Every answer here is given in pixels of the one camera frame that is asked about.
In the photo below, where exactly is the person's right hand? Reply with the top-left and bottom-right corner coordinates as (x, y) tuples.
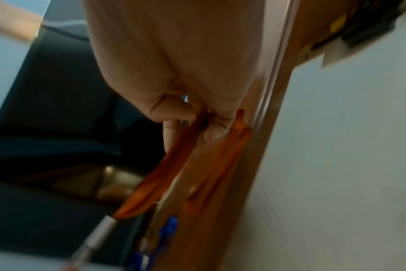
(84, 0), (267, 155)

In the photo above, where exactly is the small yellow flashlight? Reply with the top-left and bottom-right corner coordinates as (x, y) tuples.
(329, 13), (348, 33)

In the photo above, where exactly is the black plug adapter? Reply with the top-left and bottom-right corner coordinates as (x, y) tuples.
(343, 0), (403, 46)

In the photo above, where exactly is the wooden drawer with white bottom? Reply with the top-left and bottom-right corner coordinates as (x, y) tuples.
(223, 0), (406, 271)

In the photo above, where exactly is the black television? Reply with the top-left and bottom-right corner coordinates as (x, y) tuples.
(0, 18), (154, 267)

